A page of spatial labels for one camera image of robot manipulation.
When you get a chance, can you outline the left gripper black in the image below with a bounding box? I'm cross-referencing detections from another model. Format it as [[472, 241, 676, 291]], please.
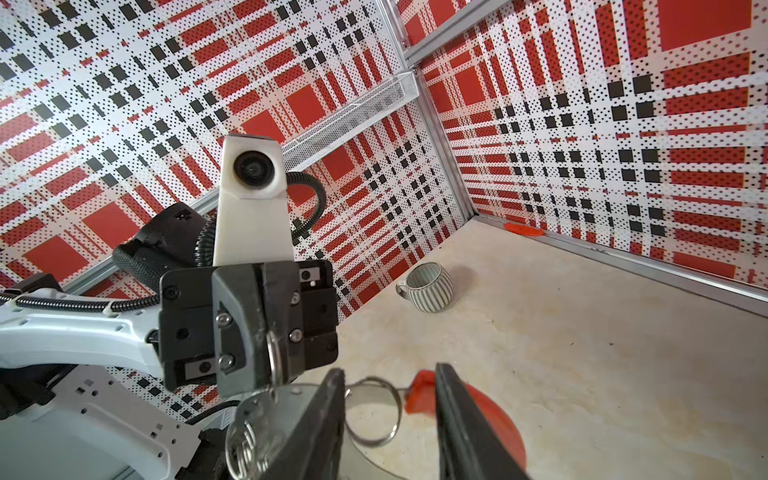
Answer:
[[158, 260, 339, 397]]

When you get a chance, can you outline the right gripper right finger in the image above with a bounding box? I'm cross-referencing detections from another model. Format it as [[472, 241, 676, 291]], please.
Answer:
[[435, 363, 528, 479]]

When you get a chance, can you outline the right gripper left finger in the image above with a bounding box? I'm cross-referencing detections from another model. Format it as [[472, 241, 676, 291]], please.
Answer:
[[260, 368, 345, 479]]

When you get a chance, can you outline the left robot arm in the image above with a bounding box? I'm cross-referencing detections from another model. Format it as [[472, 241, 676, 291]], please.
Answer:
[[1, 202, 345, 479]]

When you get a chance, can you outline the grey striped ceramic mug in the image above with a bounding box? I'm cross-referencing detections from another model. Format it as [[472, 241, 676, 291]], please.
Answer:
[[395, 262, 454, 313]]

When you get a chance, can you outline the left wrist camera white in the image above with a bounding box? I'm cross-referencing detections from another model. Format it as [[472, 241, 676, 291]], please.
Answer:
[[213, 134, 294, 266]]

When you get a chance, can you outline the red marker at wall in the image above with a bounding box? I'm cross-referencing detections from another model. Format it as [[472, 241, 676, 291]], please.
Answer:
[[503, 222, 546, 237]]

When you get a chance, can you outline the white wire mesh basket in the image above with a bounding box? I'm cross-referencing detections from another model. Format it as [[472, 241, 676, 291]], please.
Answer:
[[283, 70, 419, 171]]

